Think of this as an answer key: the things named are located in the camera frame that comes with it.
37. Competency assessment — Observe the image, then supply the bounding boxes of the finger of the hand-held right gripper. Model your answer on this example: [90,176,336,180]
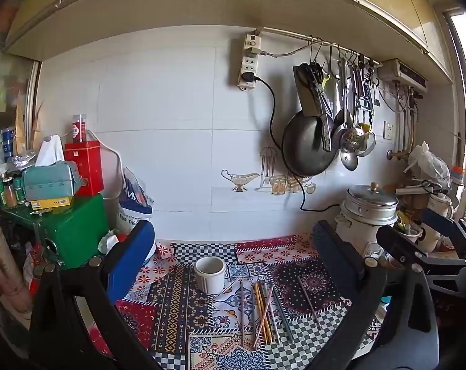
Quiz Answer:
[376,224,466,275]
[421,207,466,258]

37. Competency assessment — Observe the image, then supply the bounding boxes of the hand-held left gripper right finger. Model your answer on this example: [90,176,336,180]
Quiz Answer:
[312,220,441,370]

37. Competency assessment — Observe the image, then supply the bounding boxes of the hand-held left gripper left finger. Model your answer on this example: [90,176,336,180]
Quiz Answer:
[28,219,162,370]

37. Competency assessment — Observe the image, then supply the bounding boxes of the mauve chopstick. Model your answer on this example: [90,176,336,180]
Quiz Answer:
[296,275,323,331]
[238,280,245,347]

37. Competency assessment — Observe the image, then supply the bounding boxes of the grey chopstick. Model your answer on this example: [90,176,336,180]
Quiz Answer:
[263,284,282,345]
[271,282,294,343]

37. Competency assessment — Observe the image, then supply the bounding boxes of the white ceramic cup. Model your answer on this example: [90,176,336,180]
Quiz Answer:
[194,256,226,294]

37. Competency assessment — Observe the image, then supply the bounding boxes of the wooden chopstick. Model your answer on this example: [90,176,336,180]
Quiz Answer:
[257,282,274,343]
[253,282,270,343]

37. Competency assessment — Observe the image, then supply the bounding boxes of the pink chopstick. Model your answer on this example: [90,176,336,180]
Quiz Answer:
[253,285,276,351]

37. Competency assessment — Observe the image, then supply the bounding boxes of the pale cup with utensils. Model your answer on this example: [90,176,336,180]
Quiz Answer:
[395,216,424,248]

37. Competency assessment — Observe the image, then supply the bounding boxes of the white jar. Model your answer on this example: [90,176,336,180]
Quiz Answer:
[427,192,455,218]

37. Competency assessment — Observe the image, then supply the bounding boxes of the white rice cooker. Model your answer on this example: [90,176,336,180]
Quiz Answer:
[335,212,388,260]

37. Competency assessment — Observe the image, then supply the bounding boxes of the metal steamer pot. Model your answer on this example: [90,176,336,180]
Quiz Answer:
[344,182,398,225]

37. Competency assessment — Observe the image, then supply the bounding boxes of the white plastic bag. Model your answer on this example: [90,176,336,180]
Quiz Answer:
[408,141,451,191]

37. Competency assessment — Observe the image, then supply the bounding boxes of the blue and white bag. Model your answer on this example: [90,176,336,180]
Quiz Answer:
[117,167,153,236]

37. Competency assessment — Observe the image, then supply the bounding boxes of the green metal box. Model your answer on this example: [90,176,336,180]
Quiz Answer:
[34,194,110,270]

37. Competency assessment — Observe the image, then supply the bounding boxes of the patchwork patterned table cloth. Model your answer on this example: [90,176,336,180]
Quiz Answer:
[90,233,391,370]

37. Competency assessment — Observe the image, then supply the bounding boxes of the flat yellow box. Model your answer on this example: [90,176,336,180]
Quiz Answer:
[27,196,73,212]

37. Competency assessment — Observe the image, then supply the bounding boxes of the metal ladle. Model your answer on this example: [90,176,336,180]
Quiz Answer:
[333,58,351,137]
[341,148,359,171]

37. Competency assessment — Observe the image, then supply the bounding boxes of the red tin box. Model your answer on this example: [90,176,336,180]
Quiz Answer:
[64,141,104,197]

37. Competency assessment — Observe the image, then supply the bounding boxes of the teal tissue pack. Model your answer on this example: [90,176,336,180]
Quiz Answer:
[22,135,82,203]

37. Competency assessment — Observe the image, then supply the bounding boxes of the metal skimmer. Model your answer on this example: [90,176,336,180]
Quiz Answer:
[340,62,366,154]

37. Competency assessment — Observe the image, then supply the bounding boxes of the black frying pan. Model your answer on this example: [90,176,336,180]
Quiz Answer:
[281,113,337,178]

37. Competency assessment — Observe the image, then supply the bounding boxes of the orange spice jar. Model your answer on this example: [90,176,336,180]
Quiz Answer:
[5,177,18,209]

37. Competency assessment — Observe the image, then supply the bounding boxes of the crumpled clear plastic bag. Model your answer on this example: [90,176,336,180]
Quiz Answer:
[7,152,39,170]

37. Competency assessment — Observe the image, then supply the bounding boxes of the metal tongs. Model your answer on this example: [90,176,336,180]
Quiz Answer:
[354,54,381,110]

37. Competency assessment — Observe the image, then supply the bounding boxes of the brown paper bags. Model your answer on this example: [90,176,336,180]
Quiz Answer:
[15,90,44,153]

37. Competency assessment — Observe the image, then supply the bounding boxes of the black scissors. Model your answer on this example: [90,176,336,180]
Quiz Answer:
[298,62,334,124]

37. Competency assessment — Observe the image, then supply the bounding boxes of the glass-door shelf cabinet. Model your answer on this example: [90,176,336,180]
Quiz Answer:
[0,46,41,162]

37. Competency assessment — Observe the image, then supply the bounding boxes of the white power strip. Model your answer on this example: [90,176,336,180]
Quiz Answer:
[237,33,261,92]

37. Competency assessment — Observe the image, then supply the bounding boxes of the wall water pipes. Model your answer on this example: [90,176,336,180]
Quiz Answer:
[386,83,420,161]

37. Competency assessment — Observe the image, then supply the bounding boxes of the wire strainer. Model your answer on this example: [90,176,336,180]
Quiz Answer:
[358,123,377,157]

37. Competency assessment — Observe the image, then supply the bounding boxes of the white wall-mounted appliance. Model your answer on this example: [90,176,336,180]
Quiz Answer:
[380,59,429,94]

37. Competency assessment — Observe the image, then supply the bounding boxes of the black power cable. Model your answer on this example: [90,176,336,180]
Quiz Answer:
[244,71,343,213]

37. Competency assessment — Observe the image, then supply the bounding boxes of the grey power cable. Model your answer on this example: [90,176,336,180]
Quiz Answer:
[252,40,336,58]

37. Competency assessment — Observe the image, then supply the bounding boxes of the metal hanging rail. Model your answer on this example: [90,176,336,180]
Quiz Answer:
[256,26,384,67]

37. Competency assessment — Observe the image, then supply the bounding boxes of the yellow wall cabinet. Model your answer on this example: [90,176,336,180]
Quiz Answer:
[3,0,455,85]

